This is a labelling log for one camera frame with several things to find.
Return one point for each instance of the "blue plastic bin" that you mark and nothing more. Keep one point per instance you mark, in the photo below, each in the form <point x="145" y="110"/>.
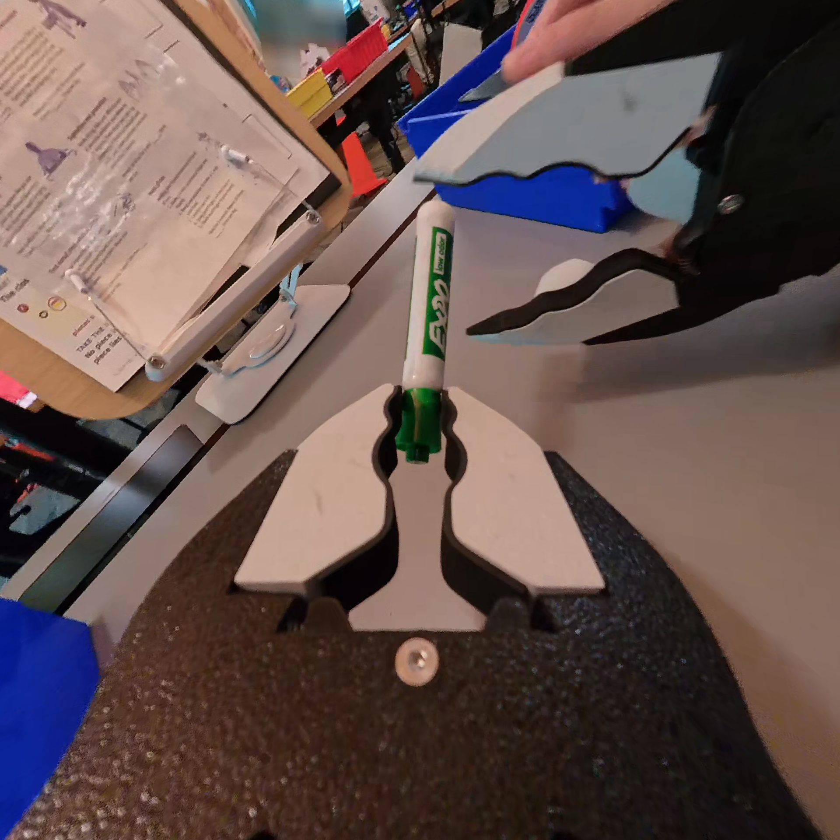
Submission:
<point x="525" y="197"/>

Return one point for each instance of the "white printed form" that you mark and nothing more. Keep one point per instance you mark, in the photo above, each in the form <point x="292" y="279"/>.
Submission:
<point x="299" y="160"/>

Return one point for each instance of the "wooden document stand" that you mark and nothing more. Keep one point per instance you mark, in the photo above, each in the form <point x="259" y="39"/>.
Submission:
<point x="53" y="383"/>

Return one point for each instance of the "red storage bin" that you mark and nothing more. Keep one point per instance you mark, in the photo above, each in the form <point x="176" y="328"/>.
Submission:
<point x="357" y="53"/>

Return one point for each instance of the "person's right hand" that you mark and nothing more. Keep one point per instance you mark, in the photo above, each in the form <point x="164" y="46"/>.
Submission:
<point x="565" y="33"/>

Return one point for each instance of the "printed instruction sheet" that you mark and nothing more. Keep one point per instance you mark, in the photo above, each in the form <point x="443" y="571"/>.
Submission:
<point x="118" y="184"/>

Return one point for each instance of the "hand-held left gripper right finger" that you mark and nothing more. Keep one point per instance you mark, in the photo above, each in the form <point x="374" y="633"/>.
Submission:
<point x="519" y="512"/>

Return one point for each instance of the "blue container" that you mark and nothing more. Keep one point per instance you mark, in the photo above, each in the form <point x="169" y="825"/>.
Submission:
<point x="40" y="709"/>

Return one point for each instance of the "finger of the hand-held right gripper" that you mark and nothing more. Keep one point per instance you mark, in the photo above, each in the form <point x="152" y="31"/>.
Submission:
<point x="617" y="311"/>
<point x="578" y="118"/>

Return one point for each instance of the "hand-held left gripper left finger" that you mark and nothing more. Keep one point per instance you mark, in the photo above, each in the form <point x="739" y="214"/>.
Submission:
<point x="322" y="512"/>

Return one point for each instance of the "grey desk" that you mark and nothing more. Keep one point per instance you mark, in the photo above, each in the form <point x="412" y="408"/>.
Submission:
<point x="735" y="460"/>

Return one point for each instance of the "yellow storage bin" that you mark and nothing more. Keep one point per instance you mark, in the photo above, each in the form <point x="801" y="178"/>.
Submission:
<point x="313" y="92"/>

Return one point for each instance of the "green marker pen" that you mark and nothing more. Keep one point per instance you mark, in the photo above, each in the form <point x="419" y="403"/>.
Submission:
<point x="431" y="302"/>

